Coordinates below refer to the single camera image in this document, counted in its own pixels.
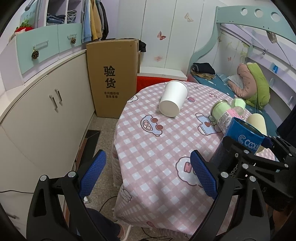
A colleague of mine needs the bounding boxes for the blue black metal can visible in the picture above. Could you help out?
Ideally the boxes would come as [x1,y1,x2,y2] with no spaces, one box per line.
[209,118,254,175]

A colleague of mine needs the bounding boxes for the cream plastic cup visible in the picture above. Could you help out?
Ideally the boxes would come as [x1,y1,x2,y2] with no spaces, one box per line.
[243,113,267,154]

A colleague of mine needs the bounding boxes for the small green cup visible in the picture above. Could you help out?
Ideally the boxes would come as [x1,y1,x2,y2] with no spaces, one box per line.
[231,97,246,115]

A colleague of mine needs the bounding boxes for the white paper cup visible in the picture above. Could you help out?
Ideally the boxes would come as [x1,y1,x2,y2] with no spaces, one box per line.
[159,80,189,118]

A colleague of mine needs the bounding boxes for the dark hanging garment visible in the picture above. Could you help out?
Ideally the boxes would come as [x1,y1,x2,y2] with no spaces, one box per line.
[276,106,296,147]

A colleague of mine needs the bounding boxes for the pink green cylindrical can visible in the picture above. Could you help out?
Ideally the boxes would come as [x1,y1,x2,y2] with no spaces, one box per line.
[210,99,240,133]

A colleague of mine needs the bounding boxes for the green and pink bedding roll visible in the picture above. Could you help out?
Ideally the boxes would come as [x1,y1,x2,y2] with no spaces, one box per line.
[228,62,270,109]

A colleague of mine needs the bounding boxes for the blue patterned mattress sheet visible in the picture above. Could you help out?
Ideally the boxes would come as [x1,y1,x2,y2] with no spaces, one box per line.
[188,74,277,136]

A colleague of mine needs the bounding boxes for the pink checkered tablecloth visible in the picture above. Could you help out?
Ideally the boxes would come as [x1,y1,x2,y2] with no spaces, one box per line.
[112,82,234,240]

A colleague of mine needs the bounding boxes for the folded dark clothes pile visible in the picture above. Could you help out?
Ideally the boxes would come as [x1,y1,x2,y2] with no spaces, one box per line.
[190,63,216,80]

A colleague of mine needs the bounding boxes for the white low cabinet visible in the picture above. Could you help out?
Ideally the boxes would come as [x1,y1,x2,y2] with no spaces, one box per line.
[1,50,94,233]

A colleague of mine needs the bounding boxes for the red storage box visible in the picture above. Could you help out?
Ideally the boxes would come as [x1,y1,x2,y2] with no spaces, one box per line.
[136,76,177,93]

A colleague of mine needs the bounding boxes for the white wardrobe with butterflies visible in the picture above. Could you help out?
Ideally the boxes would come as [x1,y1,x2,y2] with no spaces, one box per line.
[103,0,224,74]

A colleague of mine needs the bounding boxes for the brown cardboard box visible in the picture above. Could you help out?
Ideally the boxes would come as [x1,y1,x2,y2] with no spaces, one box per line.
[86,39,139,118]

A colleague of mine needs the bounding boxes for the teal drawer unit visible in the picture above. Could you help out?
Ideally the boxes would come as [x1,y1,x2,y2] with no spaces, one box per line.
[1,23,82,91]

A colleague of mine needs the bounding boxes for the hanging clothes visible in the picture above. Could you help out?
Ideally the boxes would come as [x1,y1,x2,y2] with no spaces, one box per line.
[81,0,109,43]

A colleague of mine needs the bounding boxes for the red plush toy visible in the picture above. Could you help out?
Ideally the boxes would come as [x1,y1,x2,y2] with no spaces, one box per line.
[15,20,33,33]

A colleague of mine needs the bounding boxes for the purple stair shelf unit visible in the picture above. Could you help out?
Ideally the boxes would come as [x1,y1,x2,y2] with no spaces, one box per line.
[19,0,86,29]

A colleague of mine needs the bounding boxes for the teal bunk bed frame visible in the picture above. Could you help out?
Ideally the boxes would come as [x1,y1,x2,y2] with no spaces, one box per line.
[189,6,295,88]

